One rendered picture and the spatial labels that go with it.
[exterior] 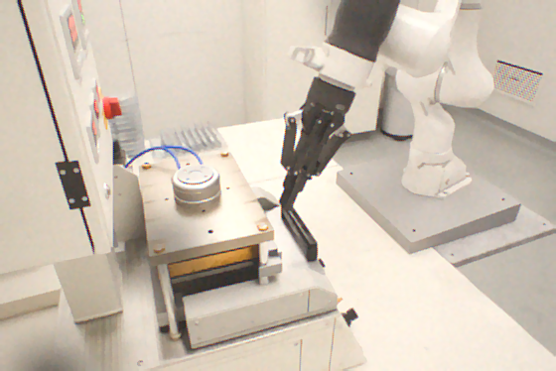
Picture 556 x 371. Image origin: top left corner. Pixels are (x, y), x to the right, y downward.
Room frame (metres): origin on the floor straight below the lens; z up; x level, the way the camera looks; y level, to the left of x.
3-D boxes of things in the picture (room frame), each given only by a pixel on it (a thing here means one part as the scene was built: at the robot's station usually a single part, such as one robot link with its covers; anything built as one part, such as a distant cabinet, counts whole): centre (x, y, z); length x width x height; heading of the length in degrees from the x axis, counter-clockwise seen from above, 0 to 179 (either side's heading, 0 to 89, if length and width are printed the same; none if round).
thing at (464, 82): (1.06, -0.49, 1.21); 0.18 x 0.11 x 0.25; 52
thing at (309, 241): (0.63, -0.05, 0.99); 0.15 x 0.02 x 0.04; 19
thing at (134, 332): (0.56, 0.16, 0.93); 0.46 x 0.35 x 0.01; 109
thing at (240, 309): (0.46, 0.02, 0.96); 0.25 x 0.05 x 0.07; 109
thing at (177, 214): (0.58, 0.17, 1.08); 0.31 x 0.24 x 0.13; 19
